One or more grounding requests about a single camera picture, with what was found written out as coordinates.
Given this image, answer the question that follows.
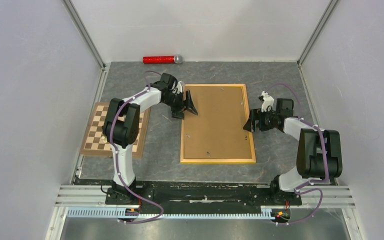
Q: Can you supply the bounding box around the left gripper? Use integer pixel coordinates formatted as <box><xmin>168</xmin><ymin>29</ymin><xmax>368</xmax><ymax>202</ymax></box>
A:
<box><xmin>162</xmin><ymin>90</ymin><xmax>198</xmax><ymax>121</ymax></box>

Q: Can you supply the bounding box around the red glitter microphone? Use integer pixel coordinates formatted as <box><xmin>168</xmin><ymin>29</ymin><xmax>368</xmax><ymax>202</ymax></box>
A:
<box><xmin>142</xmin><ymin>55</ymin><xmax>183</xmax><ymax>64</ymax></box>

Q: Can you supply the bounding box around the white chess piece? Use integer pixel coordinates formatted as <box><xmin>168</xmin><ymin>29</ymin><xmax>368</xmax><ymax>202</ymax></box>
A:
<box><xmin>101</xmin><ymin>136</ymin><xmax>108</xmax><ymax>143</ymax></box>

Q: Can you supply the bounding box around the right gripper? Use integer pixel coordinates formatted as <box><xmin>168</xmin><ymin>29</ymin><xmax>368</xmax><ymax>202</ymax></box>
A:
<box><xmin>243</xmin><ymin>107</ymin><xmax>279</xmax><ymax>133</ymax></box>

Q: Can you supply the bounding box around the wooden chessboard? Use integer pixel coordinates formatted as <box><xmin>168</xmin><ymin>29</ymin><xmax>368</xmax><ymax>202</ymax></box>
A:
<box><xmin>80</xmin><ymin>102</ymin><xmax>151</xmax><ymax>159</ymax></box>

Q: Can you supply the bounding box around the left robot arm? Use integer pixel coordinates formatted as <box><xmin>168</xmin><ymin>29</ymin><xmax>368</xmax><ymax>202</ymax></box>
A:
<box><xmin>102</xmin><ymin>73</ymin><xmax>198</xmax><ymax>204</ymax></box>

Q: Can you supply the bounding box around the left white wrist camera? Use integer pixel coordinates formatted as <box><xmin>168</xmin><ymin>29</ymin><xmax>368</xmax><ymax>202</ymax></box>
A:
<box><xmin>173</xmin><ymin>81</ymin><xmax>185</xmax><ymax>95</ymax></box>

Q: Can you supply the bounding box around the brown backing board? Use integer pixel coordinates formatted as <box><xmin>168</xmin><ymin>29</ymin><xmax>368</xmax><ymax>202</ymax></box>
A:
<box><xmin>183</xmin><ymin>86</ymin><xmax>253</xmax><ymax>161</ymax></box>

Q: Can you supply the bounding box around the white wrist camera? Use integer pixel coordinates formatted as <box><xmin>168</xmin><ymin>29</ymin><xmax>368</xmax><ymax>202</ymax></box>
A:
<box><xmin>258</xmin><ymin>91</ymin><xmax>275</xmax><ymax>112</ymax></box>
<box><xmin>173</xmin><ymin>81</ymin><xmax>185</xmax><ymax>95</ymax></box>

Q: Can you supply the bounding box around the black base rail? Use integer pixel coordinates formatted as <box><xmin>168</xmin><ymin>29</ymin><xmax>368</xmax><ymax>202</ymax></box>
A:
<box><xmin>72</xmin><ymin>177</ymin><xmax>303</xmax><ymax>208</ymax></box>

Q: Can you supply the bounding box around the yellow wooden picture frame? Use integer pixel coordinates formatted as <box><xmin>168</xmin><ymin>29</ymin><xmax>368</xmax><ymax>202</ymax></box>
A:
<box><xmin>180</xmin><ymin>83</ymin><xmax>257</xmax><ymax>165</ymax></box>

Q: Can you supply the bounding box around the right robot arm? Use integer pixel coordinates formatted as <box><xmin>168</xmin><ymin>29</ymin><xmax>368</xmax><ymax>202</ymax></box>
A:
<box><xmin>243</xmin><ymin>94</ymin><xmax>343</xmax><ymax>204</ymax></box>

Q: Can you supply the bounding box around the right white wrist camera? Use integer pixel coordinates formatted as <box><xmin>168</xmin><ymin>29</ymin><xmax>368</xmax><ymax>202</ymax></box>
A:
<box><xmin>258</xmin><ymin>91</ymin><xmax>275</xmax><ymax>112</ymax></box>

